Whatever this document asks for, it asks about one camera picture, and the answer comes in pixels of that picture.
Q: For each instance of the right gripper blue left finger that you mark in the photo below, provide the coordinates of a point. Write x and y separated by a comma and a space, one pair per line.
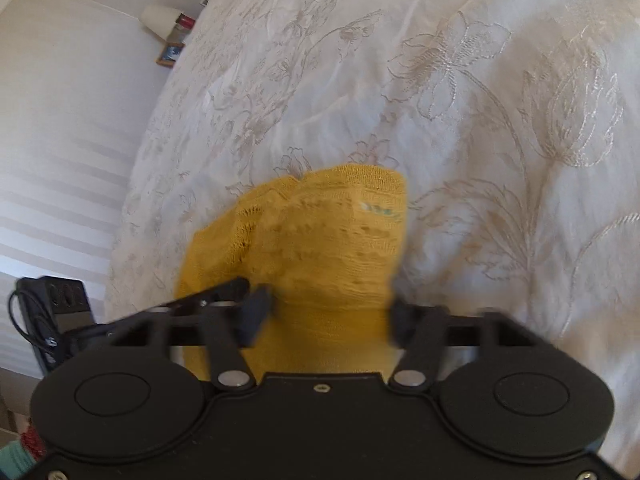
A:
224, 339

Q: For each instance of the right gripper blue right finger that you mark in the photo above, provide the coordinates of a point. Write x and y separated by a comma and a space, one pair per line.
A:
420, 333

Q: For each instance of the yellow knit sweater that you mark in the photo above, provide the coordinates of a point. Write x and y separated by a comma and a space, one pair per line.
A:
329, 246

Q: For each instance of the white embroidered bedspread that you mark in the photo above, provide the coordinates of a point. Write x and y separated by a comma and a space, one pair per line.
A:
514, 122

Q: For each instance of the white bedside lamp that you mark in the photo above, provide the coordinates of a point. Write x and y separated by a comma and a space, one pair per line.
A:
160, 20

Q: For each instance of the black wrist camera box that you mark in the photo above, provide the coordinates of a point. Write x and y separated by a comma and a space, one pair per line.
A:
48, 312

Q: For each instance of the wooden picture frame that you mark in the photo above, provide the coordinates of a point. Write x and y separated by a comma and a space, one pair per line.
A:
170, 54

